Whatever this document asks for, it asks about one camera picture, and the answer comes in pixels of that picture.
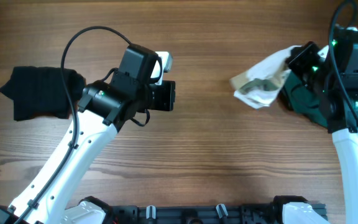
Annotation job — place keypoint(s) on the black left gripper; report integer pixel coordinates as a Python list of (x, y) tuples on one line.
[(167, 88)]

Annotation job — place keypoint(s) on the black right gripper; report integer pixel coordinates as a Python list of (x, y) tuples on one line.
[(300, 54)]

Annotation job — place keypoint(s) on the white beige garment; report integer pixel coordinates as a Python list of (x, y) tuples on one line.
[(260, 85)]

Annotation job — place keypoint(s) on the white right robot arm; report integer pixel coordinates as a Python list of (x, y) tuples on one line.
[(331, 75)]

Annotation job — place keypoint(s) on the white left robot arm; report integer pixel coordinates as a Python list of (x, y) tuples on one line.
[(137, 87)]

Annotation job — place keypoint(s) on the dark green garment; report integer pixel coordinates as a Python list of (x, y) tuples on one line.
[(300, 96)]

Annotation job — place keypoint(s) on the black folded garment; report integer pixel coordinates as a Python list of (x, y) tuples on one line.
[(40, 91)]

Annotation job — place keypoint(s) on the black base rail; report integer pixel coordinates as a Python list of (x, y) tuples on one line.
[(188, 213)]

